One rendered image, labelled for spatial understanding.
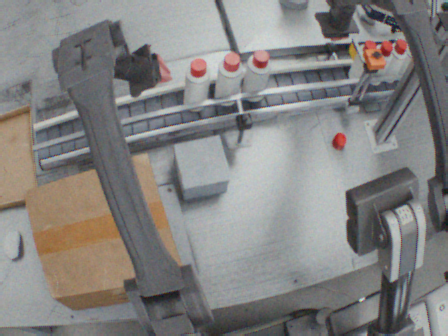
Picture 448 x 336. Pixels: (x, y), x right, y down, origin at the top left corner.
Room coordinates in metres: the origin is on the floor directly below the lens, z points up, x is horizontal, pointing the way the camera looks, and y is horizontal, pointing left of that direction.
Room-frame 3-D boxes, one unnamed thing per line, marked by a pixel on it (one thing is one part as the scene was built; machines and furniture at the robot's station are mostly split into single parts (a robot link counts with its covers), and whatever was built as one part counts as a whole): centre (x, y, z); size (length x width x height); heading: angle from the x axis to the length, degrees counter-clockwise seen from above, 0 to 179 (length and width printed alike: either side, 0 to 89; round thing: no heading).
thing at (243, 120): (0.59, -0.01, 0.91); 0.07 x 0.03 x 0.16; 24
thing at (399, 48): (0.84, -0.38, 0.98); 0.05 x 0.05 x 0.20
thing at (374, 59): (0.73, -0.26, 1.05); 0.10 x 0.04 x 0.33; 24
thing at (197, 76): (0.63, 0.09, 0.98); 0.05 x 0.05 x 0.20
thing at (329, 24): (0.82, -0.19, 1.13); 0.10 x 0.07 x 0.07; 115
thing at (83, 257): (0.24, 0.22, 0.99); 0.30 x 0.24 x 0.27; 118
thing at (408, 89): (0.68, -0.38, 1.16); 0.04 x 0.04 x 0.67; 24
